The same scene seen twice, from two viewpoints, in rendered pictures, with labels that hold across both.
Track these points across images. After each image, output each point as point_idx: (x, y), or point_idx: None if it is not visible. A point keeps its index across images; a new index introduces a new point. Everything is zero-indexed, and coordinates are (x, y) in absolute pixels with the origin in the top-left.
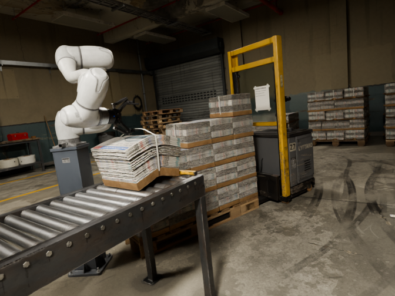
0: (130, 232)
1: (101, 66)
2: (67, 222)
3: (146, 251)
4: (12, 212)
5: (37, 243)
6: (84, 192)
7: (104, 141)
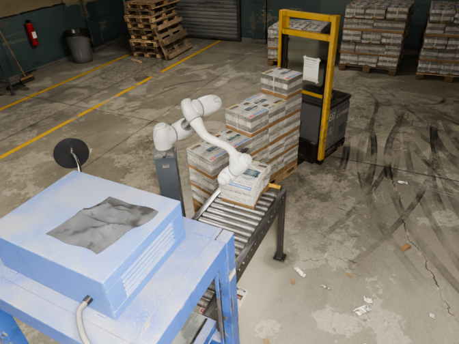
0: (261, 240)
1: (214, 112)
2: (235, 241)
3: None
4: None
5: (235, 258)
6: (213, 209)
7: None
